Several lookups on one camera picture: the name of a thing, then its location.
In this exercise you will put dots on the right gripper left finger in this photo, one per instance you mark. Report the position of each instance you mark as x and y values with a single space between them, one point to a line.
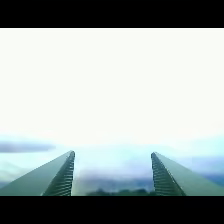
50 180

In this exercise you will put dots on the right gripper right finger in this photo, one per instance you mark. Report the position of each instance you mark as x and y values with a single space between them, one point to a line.
173 180

